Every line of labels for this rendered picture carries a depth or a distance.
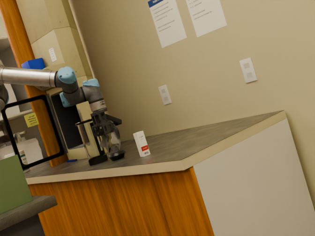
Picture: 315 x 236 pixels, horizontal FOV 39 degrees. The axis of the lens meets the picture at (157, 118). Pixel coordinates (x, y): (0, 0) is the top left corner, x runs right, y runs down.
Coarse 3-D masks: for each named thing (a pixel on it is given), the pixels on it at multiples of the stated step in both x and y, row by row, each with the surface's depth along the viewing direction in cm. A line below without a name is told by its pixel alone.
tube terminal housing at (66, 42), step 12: (48, 36) 259; (60, 36) 255; (72, 36) 260; (36, 48) 273; (48, 48) 262; (60, 48) 254; (72, 48) 258; (48, 60) 266; (60, 60) 256; (72, 60) 257; (84, 60) 271; (84, 72) 261; (84, 108) 258; (72, 156) 277; (84, 156) 266
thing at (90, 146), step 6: (84, 120) 230; (78, 126) 223; (84, 126) 221; (84, 132) 222; (90, 132) 222; (84, 138) 222; (90, 138) 222; (84, 144) 223; (90, 144) 222; (96, 144) 222; (90, 150) 222; (96, 150) 222; (90, 156) 223; (96, 156) 222
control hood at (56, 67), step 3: (63, 63) 254; (48, 66) 247; (51, 66) 248; (54, 66) 249; (57, 66) 250; (60, 66) 252; (63, 66) 253; (42, 69) 252; (45, 69) 249; (48, 69) 247; (51, 69) 248; (54, 69) 249; (57, 69) 250; (36, 87) 274; (48, 87) 269; (51, 87) 268; (42, 90) 276
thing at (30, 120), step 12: (12, 108) 262; (24, 108) 267; (36, 108) 272; (12, 120) 261; (24, 120) 266; (36, 120) 270; (48, 120) 276; (12, 132) 260; (24, 132) 265; (36, 132) 269; (48, 132) 274; (24, 144) 264; (36, 144) 268; (48, 144) 273; (24, 156) 262; (36, 156) 267; (48, 156) 272
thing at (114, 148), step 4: (112, 148) 215; (116, 148) 215; (112, 152) 219; (116, 152) 214; (120, 152) 213; (124, 152) 215; (108, 156) 215; (112, 156) 212; (116, 156) 213; (120, 156) 214; (112, 160) 214
